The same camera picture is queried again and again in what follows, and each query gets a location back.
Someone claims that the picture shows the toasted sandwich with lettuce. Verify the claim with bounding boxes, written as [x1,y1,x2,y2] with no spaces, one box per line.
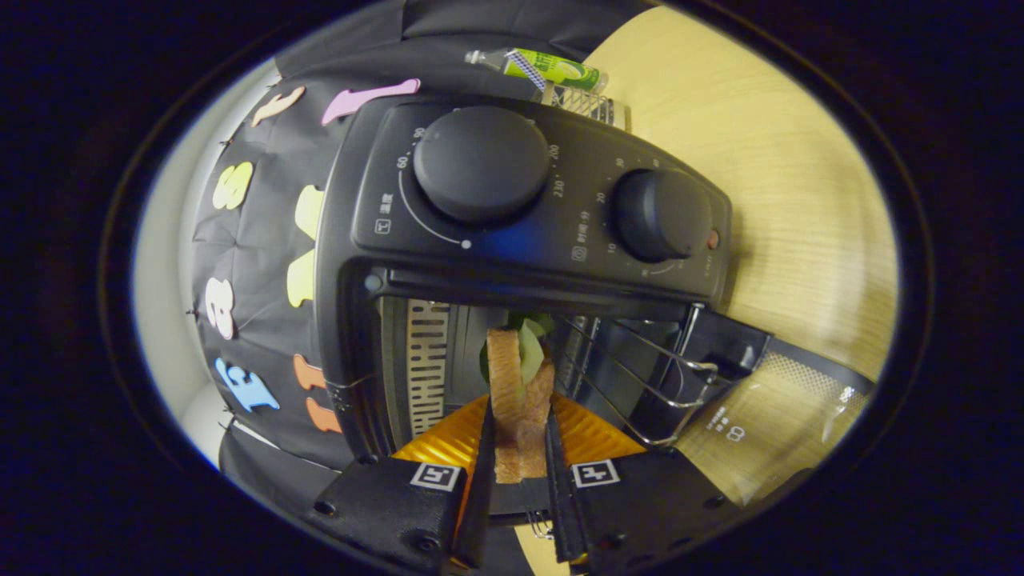
[480,312,557,485]

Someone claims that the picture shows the green label drink bottle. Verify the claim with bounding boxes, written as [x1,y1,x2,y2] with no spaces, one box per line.
[466,48,609,95]

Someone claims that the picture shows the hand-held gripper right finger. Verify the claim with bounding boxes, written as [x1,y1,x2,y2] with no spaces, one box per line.
[544,392,745,576]

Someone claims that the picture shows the black toaster oven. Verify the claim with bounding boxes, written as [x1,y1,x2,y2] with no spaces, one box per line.
[314,80,877,545]

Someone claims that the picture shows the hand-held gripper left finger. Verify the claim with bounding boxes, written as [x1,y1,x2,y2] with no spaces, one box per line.
[314,394,498,573]

